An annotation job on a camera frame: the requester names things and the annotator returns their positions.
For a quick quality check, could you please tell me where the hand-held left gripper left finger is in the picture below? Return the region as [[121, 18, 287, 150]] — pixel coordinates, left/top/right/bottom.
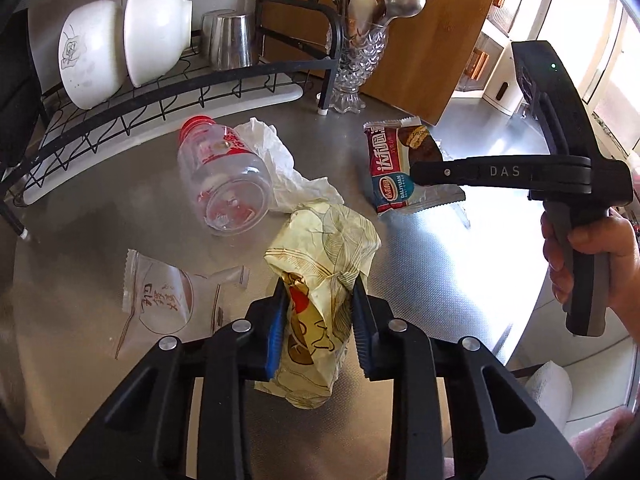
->
[[55, 277, 292, 480]]

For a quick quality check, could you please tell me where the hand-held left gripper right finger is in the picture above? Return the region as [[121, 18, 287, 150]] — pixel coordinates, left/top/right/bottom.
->
[[349, 277, 587, 480]]

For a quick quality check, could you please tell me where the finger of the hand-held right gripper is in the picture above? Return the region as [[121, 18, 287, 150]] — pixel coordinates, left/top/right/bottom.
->
[[409, 155, 594, 193]]

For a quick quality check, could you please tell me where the red and blue cake wrapper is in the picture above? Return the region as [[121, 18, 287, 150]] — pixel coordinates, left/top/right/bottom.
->
[[362, 115, 466, 219]]

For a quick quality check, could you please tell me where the yellow leaf print wrapper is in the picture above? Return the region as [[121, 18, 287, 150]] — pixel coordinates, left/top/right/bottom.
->
[[253, 198, 382, 411]]

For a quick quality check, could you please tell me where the person's right hand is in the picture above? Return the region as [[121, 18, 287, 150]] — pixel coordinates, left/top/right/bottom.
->
[[541, 207, 640, 345]]

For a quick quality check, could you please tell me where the white storage cabinet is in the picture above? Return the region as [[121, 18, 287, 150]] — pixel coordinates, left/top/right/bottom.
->
[[450, 0, 551, 96]]

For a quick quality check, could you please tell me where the wooden cutting board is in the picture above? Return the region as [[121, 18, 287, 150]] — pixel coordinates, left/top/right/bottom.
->
[[259, 0, 507, 127]]

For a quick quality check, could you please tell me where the clear packet with brown print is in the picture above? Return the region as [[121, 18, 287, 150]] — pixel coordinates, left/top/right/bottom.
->
[[114, 248, 251, 361]]

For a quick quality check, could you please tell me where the white crumpled tissue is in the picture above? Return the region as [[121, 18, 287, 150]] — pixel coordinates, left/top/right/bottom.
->
[[232, 116, 346, 214]]

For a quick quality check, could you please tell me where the glass utensil holder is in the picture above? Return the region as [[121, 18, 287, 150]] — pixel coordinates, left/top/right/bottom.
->
[[325, 22, 391, 115]]

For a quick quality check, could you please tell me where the clear bottle with red cap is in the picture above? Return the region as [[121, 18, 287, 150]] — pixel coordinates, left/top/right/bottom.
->
[[177, 114, 275, 237]]

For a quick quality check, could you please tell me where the steel ladle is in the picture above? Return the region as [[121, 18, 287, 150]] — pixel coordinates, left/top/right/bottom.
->
[[379, 0, 428, 29]]

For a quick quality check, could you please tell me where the white textured item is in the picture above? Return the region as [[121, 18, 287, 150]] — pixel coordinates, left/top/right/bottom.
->
[[522, 362, 575, 434]]

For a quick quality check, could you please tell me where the white spoon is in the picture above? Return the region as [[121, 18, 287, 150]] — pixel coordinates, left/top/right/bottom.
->
[[347, 0, 381, 31]]

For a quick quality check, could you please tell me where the pink clothing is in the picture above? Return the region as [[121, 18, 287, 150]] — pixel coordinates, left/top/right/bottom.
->
[[567, 404, 639, 466]]

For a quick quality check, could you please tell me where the steel cup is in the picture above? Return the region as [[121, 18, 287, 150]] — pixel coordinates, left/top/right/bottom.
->
[[209, 12, 256, 72], [199, 8, 236, 69]]

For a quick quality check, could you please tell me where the white printed bowl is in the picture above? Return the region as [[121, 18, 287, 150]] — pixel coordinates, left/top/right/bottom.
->
[[57, 0, 129, 111], [123, 0, 194, 89]]

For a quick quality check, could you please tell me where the black wire dish rack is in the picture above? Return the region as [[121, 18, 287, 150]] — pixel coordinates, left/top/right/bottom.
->
[[0, 0, 347, 242]]

